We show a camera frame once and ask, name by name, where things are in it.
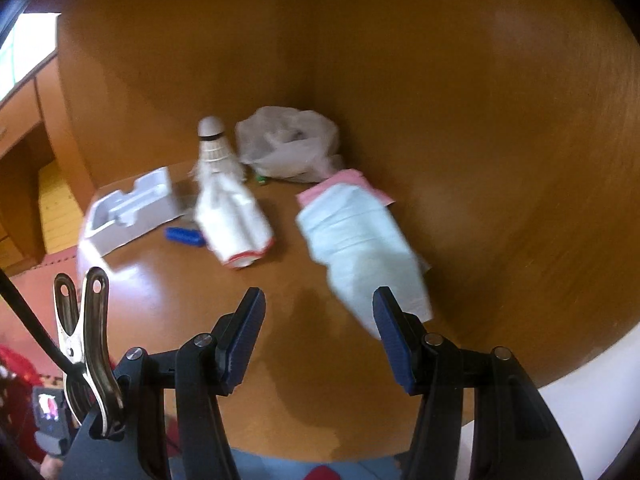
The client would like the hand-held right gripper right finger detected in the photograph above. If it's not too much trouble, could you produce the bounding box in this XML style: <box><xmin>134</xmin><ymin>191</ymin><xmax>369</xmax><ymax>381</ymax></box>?
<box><xmin>372</xmin><ymin>286</ymin><xmax>583</xmax><ymax>480</ymax></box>

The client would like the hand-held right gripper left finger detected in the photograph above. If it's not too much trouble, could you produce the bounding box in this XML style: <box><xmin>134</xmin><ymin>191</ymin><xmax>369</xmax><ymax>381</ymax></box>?
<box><xmin>60</xmin><ymin>287</ymin><xmax>267</xmax><ymax>480</ymax></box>

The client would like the pale face mask pink trim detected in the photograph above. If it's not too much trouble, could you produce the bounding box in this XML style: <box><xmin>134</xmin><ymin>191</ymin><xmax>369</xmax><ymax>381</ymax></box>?
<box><xmin>296</xmin><ymin>169</ymin><xmax>433</xmax><ymax>341</ymax></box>

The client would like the white cloth with red trim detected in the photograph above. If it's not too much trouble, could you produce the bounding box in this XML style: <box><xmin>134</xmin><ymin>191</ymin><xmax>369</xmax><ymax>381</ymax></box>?
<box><xmin>194</xmin><ymin>175</ymin><xmax>276</xmax><ymax>272</ymax></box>

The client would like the blue plastic stick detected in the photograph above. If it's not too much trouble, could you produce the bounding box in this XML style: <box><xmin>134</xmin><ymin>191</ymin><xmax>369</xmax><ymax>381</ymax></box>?
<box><xmin>165</xmin><ymin>226</ymin><xmax>207</xmax><ymax>248</ymax></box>

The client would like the white shuttlecock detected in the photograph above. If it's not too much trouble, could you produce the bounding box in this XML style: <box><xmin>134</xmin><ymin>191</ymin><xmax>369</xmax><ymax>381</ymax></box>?
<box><xmin>189</xmin><ymin>116</ymin><xmax>247</xmax><ymax>186</ymax></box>

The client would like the white plastic bag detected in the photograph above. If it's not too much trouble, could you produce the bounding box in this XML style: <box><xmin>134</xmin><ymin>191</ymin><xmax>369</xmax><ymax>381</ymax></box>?
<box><xmin>235</xmin><ymin>106</ymin><xmax>345</xmax><ymax>183</ymax></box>

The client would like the wooden corner shelf unit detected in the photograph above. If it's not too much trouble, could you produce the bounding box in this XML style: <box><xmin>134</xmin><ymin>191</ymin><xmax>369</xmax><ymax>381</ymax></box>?
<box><xmin>50</xmin><ymin>0</ymin><xmax>640</xmax><ymax>466</ymax></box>

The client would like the metal spring clip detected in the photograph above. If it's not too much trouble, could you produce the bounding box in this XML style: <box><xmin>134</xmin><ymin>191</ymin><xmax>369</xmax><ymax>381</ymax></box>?
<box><xmin>54</xmin><ymin>266</ymin><xmax>126</xmax><ymax>438</ymax></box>

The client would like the blue foam floor mat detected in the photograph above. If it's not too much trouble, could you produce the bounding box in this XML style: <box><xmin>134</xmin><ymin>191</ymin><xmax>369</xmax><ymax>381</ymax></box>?
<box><xmin>230</xmin><ymin>447</ymin><xmax>416</xmax><ymax>480</ymax></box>

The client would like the pink foam floor mat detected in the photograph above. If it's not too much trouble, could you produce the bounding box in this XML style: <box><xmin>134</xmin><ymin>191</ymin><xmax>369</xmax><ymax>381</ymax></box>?
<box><xmin>0</xmin><ymin>250</ymin><xmax>88</xmax><ymax>356</ymax></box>

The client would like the yellow checked mat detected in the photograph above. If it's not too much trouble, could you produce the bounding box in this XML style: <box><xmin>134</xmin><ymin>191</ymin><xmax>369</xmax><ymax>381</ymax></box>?
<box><xmin>37</xmin><ymin>160</ymin><xmax>83</xmax><ymax>251</ymax></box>

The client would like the bright window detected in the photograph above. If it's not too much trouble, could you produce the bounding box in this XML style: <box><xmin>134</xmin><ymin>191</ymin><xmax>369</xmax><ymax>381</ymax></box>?
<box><xmin>0</xmin><ymin>12</ymin><xmax>57</xmax><ymax>103</ymax></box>

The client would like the black cable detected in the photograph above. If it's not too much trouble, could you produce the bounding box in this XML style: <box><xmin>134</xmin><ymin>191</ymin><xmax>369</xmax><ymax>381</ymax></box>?
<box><xmin>0</xmin><ymin>267</ymin><xmax>83</xmax><ymax>376</ymax></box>

